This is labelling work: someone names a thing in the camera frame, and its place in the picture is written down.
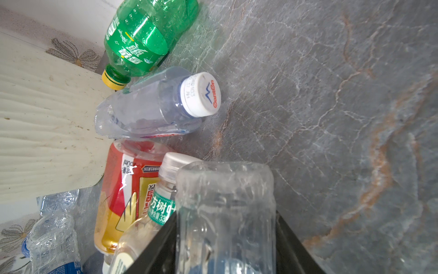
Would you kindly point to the cream plastic waste bin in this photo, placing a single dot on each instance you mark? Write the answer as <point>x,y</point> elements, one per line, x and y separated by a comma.
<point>48,138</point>

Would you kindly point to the red yellow label tea bottle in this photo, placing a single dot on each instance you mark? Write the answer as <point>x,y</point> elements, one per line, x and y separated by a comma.
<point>129,181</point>

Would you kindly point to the blue cap bottle near bin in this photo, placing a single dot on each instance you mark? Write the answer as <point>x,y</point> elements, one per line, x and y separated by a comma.
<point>63,201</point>

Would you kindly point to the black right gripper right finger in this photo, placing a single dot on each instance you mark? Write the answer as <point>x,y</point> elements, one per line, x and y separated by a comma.
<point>291,255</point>

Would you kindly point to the clear crushed bottle white cap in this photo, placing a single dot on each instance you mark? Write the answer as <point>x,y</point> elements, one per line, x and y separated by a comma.
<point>171,102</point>

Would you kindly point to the blue label bottle white cap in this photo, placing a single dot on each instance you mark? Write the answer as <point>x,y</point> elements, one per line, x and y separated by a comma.
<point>226,219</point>

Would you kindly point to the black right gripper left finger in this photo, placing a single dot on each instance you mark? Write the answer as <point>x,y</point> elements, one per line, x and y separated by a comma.
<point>159,256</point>

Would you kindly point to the green bottle yellow cap right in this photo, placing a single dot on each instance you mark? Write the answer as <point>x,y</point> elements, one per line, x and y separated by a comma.
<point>140,36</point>

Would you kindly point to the clear bottle green white label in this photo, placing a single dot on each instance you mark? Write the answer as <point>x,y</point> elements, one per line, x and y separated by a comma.
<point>137,237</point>

